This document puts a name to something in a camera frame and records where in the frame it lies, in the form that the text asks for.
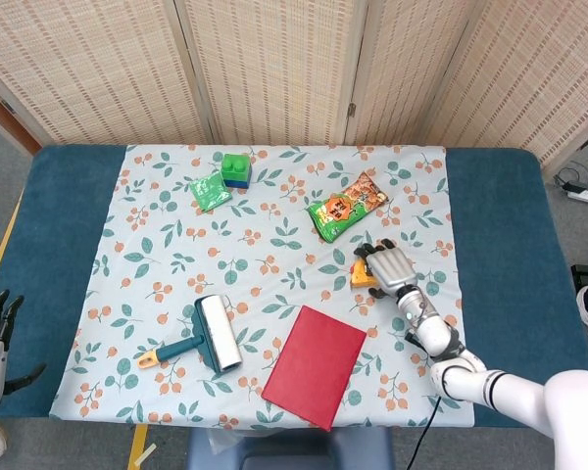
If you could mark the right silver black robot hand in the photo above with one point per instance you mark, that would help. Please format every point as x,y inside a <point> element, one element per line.
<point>392,269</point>

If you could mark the yellow tape measure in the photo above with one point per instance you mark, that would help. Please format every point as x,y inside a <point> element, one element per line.
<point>360,280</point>

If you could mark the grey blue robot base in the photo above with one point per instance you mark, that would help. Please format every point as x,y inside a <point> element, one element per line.
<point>289,448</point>

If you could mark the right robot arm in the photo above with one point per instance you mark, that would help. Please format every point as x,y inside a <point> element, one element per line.
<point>436,333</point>

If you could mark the green orange snack bag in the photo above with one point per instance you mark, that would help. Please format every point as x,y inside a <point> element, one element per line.
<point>343,208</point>

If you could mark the red hardcover book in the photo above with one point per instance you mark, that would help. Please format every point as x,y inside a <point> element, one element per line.
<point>313,367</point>

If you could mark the teal felt table cover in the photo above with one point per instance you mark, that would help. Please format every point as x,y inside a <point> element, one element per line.
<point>54,220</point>

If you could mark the teal lint roller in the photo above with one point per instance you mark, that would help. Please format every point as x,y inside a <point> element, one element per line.
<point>218,333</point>

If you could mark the green and blue toy brick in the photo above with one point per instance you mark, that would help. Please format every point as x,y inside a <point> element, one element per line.
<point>235,169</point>

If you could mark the woven bamboo screen panel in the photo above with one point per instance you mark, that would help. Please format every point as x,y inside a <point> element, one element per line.
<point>406,73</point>
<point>78,73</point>
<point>274,73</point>
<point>544,73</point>

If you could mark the green foil sachet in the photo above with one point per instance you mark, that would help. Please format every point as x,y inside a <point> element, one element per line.
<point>210,192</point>

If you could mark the floral print tablecloth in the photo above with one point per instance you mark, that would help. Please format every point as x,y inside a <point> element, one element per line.
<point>176,245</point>

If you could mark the orange wooden board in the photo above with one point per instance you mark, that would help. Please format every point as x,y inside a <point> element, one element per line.
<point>5,115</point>

